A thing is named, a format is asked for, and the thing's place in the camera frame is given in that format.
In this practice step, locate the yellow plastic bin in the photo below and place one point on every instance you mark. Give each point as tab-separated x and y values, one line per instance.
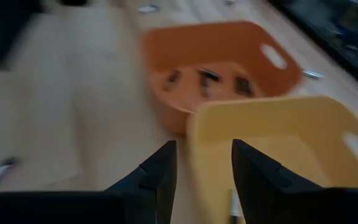
275	124

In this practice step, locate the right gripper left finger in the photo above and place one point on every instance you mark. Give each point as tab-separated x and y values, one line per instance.
161	177

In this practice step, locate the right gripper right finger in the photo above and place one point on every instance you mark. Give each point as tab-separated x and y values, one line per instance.
259	193

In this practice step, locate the orange plastic bin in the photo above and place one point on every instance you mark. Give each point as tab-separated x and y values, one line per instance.
213	43

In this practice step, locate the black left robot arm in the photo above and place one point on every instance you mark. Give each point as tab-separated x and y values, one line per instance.
10	31

